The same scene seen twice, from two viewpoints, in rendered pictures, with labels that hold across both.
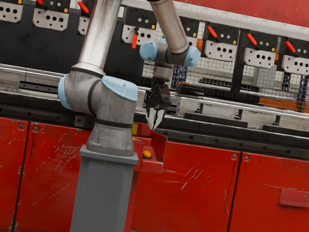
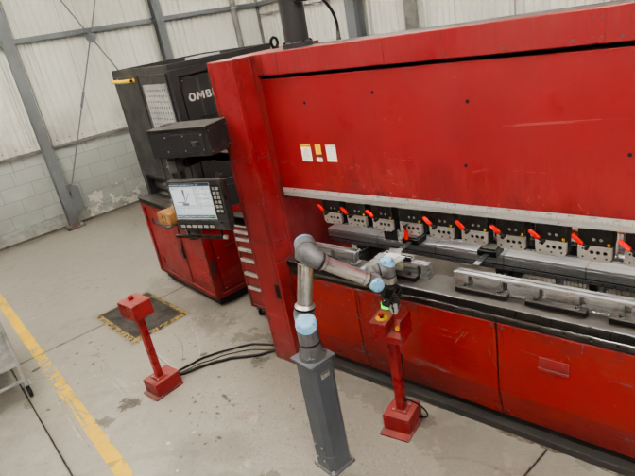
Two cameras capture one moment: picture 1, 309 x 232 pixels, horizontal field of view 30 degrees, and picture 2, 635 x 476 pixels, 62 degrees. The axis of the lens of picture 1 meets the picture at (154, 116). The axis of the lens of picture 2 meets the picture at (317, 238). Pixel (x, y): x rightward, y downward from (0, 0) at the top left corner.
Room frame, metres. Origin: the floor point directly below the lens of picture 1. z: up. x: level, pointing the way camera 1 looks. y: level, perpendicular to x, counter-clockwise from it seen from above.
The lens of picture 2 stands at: (0.61, -2.03, 2.46)
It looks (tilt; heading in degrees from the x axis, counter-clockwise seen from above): 22 degrees down; 58
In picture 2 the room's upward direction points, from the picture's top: 11 degrees counter-clockwise
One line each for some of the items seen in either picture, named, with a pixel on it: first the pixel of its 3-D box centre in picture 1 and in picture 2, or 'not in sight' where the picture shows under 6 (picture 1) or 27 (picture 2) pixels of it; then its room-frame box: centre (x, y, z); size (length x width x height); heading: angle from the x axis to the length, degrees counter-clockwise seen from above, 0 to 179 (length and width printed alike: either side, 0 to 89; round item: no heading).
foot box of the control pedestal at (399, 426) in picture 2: not in sight; (401, 417); (2.29, 0.04, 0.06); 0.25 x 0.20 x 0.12; 22
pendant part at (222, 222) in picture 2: not in sight; (202, 202); (1.89, 1.35, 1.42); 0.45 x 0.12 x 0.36; 119
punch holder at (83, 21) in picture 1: (95, 19); (386, 215); (2.63, 0.33, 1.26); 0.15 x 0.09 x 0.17; 103
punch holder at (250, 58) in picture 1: (258, 49); (513, 231); (2.82, -0.44, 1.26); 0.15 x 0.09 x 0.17; 103
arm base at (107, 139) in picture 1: (111, 136); (311, 348); (1.81, 0.12, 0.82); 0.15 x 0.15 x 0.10
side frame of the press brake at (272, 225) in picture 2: not in sight; (296, 207); (2.59, 1.30, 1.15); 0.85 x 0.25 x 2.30; 13
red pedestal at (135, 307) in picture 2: not in sight; (148, 344); (1.31, 1.69, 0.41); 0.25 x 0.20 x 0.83; 13
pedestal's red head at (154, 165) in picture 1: (135, 146); (389, 322); (2.32, 0.06, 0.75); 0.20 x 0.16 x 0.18; 112
